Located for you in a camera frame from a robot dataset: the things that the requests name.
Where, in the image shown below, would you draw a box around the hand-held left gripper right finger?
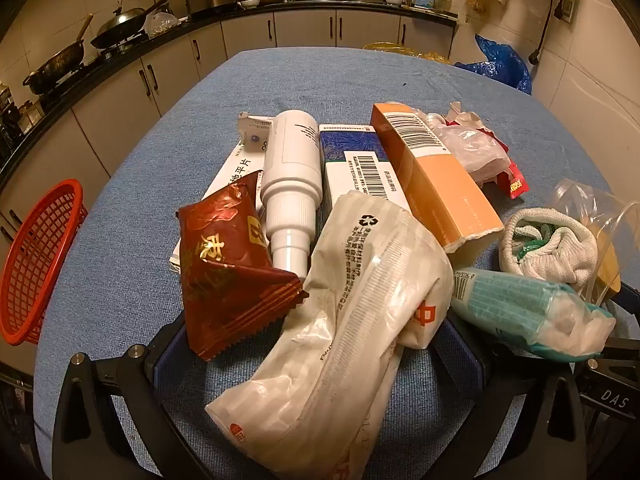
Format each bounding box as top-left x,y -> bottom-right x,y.
440,319 -> 587,480

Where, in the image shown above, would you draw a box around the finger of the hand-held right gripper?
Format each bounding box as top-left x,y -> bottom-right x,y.
606,287 -> 640,322

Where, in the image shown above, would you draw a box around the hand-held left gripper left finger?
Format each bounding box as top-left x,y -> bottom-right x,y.
52,317 -> 211,480

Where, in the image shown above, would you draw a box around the teal tissue packet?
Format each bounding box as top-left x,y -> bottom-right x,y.
450,267 -> 617,361

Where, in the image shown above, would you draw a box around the white knit cloth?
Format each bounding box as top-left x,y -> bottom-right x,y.
499,205 -> 601,294

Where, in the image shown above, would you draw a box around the dark red snack wrapper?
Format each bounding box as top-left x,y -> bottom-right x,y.
177,170 -> 310,362

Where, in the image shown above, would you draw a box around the clear plastic bag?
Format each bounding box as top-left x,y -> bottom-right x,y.
552,177 -> 629,306

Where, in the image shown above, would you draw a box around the white printed plastic wrapper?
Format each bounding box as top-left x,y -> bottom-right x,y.
205,191 -> 454,480

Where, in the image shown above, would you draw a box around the orange cardboard box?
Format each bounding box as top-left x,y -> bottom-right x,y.
370,102 -> 505,267

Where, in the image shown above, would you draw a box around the torn red cigarette pack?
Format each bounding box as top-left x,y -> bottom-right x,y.
447,102 -> 531,201

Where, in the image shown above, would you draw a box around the red plastic mesh basket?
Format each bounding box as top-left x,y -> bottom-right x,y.
0,178 -> 89,346

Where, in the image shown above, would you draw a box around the clear plastic wrap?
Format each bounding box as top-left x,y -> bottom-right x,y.
425,112 -> 507,187

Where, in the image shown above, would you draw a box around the blue and white medicine box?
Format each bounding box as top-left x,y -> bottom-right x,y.
319,122 -> 402,222

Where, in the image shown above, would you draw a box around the white spray bottle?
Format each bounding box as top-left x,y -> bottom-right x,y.
260,110 -> 324,282

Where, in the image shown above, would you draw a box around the grey kitchen base cabinets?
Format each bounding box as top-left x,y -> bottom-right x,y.
0,6 -> 458,271

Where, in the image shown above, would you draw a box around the blue plastic bag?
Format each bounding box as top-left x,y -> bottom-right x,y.
455,34 -> 533,95

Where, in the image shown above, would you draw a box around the row of condiment bottles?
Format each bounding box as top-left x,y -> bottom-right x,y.
0,85 -> 47,162

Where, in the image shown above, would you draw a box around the blue tablecloth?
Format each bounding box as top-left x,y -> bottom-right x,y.
32,47 -> 640,480

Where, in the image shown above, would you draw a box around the yellow plastic bag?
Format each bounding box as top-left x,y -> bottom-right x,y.
362,40 -> 453,64

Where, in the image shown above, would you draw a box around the dark frying wok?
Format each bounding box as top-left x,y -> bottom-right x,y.
22,14 -> 96,96

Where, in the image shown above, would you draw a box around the clear bag on countertop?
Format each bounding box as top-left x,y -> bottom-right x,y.
145,10 -> 181,39

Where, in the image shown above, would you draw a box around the wok with steel lid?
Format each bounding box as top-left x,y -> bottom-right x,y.
90,0 -> 173,50

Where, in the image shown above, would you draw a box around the black kitchen countertop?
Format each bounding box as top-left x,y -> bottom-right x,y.
0,0 -> 459,176

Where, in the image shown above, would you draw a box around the black power cable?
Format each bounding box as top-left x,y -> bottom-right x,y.
529,0 -> 557,67

